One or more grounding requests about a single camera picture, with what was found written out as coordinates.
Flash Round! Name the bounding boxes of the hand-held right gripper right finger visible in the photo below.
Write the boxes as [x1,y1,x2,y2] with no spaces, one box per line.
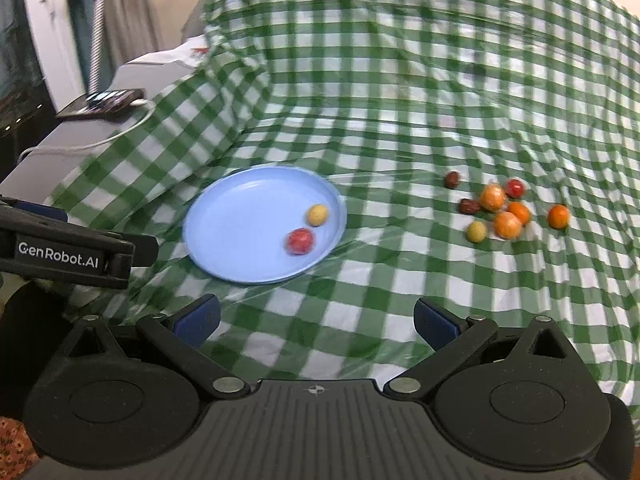
[382,297,574,402]

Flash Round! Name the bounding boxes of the white charging cable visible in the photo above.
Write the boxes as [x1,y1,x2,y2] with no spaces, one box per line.
[17,97,157,162]

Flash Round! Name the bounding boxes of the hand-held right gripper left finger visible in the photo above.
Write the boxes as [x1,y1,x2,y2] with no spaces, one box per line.
[62,294,252,402]

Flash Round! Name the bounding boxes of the large orange fruit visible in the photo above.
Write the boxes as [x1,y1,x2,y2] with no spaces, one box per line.
[493,211,524,240]
[479,183,507,212]

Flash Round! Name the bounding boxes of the blue plate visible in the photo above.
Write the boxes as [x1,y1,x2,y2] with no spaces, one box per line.
[182,166,348,286]

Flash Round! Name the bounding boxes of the green checked tablecloth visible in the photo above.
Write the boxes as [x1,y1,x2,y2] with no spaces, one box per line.
[42,0,640,411]

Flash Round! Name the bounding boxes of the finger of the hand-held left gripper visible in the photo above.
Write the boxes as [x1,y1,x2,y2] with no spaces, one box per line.
[127,232,159,269]

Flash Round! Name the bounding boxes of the grey curtain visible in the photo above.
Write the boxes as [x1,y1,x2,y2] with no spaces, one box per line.
[75,0,168,92]

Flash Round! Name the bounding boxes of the red round fruit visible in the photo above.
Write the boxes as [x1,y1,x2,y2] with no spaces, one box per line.
[285,227,316,256]

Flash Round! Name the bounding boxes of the small orange tangerine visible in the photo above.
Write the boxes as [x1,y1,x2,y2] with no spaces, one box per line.
[547,204,571,230]
[507,201,532,226]

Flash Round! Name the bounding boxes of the brown floral cloth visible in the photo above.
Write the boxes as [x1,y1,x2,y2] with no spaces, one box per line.
[0,414,42,467]

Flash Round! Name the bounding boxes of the grey side table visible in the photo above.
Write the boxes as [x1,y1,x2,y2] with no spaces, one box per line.
[0,51,203,201]

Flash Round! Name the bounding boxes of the white door frame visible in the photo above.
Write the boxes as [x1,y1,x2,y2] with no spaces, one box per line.
[19,0,87,111]

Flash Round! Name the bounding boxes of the dark glass panel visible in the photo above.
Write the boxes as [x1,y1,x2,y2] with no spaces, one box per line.
[0,0,57,183]

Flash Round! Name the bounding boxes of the smartphone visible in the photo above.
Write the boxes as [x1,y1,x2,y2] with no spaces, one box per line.
[56,88,146,120]

